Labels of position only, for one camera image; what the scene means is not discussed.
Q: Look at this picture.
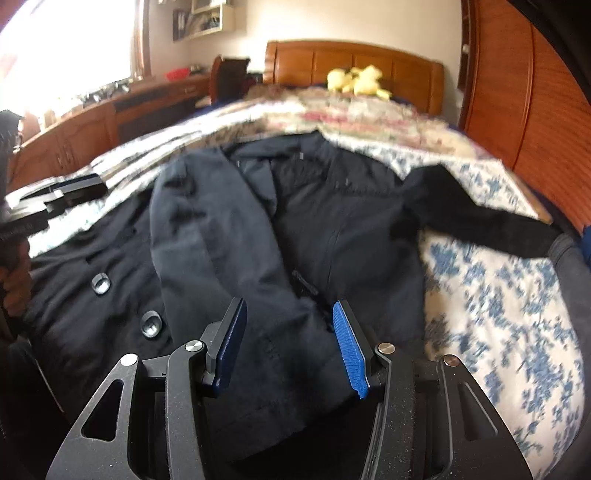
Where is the yellow plush toy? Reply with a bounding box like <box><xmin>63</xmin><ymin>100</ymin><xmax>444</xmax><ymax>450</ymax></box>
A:
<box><xmin>327</xmin><ymin>66</ymin><xmax>393</xmax><ymax>100</ymax></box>

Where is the dark grey cloth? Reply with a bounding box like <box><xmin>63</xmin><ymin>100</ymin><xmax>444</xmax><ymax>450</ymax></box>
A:
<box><xmin>547</xmin><ymin>233</ymin><xmax>591</xmax><ymax>467</ymax></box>

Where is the person's left hand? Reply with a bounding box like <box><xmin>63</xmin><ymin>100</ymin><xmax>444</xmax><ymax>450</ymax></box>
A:
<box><xmin>0</xmin><ymin>256</ymin><xmax>34</xmax><ymax>321</ymax></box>

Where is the wooden headboard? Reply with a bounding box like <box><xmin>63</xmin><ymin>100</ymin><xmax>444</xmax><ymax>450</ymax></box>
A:
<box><xmin>264</xmin><ymin>41</ymin><xmax>445</xmax><ymax>127</ymax></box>

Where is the bright window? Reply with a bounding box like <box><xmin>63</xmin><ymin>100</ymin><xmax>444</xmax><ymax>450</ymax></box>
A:
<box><xmin>0</xmin><ymin>0</ymin><xmax>141</xmax><ymax>123</ymax></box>

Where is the dark navy coat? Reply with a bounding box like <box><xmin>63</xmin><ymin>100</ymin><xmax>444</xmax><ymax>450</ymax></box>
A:
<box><xmin>23</xmin><ymin>131</ymin><xmax>566</xmax><ymax>462</ymax></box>

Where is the blue floral bedsheet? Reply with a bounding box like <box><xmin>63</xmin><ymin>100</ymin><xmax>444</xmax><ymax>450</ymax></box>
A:
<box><xmin>9</xmin><ymin>134</ymin><xmax>588</xmax><ymax>480</ymax></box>

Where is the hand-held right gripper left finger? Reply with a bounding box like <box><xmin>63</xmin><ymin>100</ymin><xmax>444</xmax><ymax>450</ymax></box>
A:
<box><xmin>46</xmin><ymin>296</ymin><xmax>247</xmax><ymax>480</ymax></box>

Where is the long wooden cabinet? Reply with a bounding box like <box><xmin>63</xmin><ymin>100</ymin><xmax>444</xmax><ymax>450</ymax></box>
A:
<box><xmin>9</xmin><ymin>74</ymin><xmax>214</xmax><ymax>185</ymax></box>

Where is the pink floral quilt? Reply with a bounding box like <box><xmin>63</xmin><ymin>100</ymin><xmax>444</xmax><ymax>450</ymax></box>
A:
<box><xmin>92</xmin><ymin>87</ymin><xmax>478</xmax><ymax>162</ymax></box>

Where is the wooden wardrobe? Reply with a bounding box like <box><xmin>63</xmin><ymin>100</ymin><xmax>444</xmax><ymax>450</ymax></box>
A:
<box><xmin>458</xmin><ymin>0</ymin><xmax>591</xmax><ymax>237</ymax></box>

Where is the dark wooden chair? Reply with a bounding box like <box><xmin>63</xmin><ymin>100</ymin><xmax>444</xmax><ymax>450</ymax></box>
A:
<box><xmin>210</xmin><ymin>55</ymin><xmax>254</xmax><ymax>106</ymax></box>

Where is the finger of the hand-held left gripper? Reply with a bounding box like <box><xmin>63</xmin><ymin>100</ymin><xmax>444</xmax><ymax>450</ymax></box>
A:
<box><xmin>18</xmin><ymin>187</ymin><xmax>69</xmax><ymax>216</ymax></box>
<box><xmin>52</xmin><ymin>173</ymin><xmax>108</xmax><ymax>207</ymax></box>

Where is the white wall shelf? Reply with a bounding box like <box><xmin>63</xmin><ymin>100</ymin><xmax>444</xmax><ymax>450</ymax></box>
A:
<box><xmin>173</xmin><ymin>0</ymin><xmax>237</xmax><ymax>43</ymax></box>

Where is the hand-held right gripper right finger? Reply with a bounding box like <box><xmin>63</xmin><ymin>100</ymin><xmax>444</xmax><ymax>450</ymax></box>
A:
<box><xmin>332</xmin><ymin>299</ymin><xmax>532</xmax><ymax>480</ymax></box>

